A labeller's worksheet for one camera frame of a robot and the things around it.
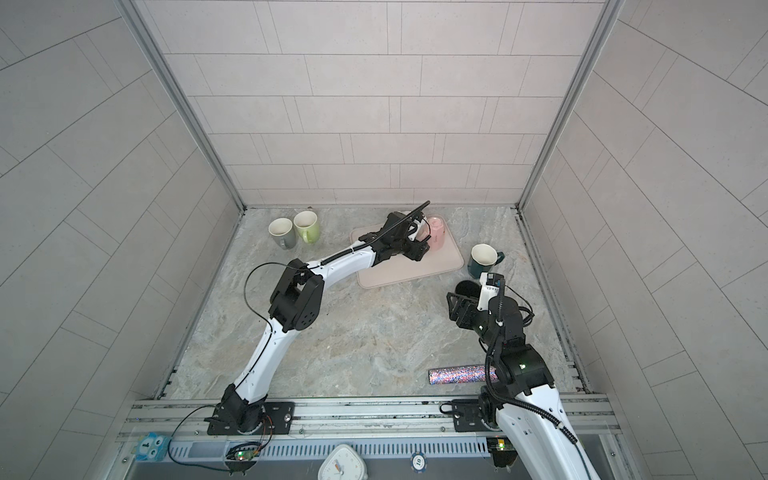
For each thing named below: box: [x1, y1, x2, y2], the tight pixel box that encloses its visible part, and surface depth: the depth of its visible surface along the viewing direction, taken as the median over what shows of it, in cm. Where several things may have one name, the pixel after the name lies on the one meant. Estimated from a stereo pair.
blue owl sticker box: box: [131, 431, 169, 461], surface depth 67 cm
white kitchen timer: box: [318, 444, 368, 480], surface depth 64 cm
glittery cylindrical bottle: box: [428, 366, 498, 385], surface depth 77 cm
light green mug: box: [293, 210, 321, 244], surface depth 102 cm
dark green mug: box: [467, 243, 505, 279], surface depth 93 cm
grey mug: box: [268, 217, 296, 250], surface depth 99 cm
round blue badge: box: [410, 452, 428, 474], surface depth 67 cm
